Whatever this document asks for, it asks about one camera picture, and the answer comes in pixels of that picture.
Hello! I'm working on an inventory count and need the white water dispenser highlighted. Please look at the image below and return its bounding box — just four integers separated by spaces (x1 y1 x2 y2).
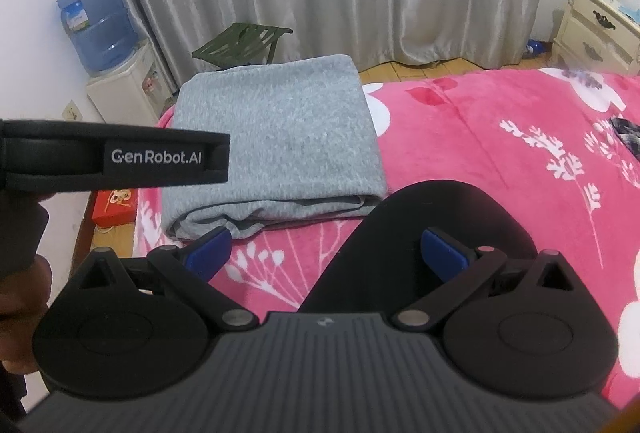
85 40 173 126

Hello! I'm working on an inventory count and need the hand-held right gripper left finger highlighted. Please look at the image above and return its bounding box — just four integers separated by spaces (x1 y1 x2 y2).
80 228 258 330

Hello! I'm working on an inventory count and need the blue water bottle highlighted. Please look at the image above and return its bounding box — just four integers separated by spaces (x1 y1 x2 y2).
56 0 141 76

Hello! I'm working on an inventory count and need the dark plaid shirt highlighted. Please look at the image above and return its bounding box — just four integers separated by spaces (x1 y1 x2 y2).
610 115 640 144

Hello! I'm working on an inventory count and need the person's left hand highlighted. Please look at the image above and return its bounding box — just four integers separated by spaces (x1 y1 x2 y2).
0 255 51 374

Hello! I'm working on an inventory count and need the pink floral blanket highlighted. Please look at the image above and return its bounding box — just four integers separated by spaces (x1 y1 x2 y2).
135 68 640 409

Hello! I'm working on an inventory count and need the grey sweatshirt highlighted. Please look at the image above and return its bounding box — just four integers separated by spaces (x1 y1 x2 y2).
161 54 390 241

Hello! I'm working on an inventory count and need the red box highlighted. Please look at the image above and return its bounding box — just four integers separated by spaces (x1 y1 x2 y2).
92 188 138 229

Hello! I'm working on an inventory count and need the cream nightstand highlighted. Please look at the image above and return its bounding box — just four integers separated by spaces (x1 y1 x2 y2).
550 0 640 76

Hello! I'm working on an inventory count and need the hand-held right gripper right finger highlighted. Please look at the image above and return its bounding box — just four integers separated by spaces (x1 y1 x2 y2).
392 228 576 331

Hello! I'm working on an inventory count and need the green folding stool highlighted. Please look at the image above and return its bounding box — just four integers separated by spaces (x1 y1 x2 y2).
192 22 293 71

